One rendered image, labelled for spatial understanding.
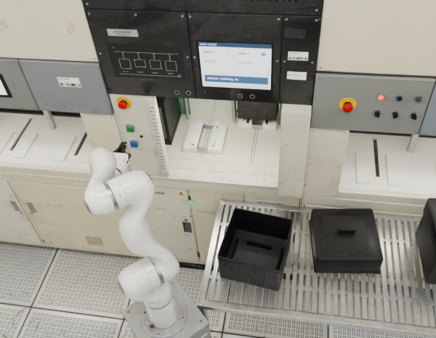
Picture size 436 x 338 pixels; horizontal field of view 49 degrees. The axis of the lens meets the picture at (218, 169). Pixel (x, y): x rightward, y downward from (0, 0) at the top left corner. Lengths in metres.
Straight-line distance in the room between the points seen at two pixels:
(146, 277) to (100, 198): 0.39
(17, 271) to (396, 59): 2.65
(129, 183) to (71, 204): 1.37
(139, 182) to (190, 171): 0.95
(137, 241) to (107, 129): 0.81
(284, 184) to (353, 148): 0.50
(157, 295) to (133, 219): 0.40
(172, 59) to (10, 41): 0.68
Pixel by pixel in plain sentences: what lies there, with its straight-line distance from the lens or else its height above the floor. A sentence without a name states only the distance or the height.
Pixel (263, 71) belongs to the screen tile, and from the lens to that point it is 1.93.
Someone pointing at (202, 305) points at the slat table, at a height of 0.76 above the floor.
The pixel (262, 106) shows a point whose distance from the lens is 2.59.
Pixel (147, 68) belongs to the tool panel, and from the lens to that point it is 2.03.
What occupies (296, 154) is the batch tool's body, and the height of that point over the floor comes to 1.16.
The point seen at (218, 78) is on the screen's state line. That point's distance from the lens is 1.98.
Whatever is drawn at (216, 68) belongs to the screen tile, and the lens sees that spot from 1.95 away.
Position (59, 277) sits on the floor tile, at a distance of 3.34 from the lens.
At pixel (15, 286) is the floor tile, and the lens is 3.43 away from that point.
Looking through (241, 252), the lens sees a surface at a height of 0.77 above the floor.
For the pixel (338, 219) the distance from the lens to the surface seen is 2.31.
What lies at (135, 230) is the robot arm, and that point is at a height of 1.39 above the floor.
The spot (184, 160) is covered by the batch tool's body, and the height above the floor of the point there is 0.87.
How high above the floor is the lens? 2.69
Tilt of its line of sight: 47 degrees down
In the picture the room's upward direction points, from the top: 5 degrees counter-clockwise
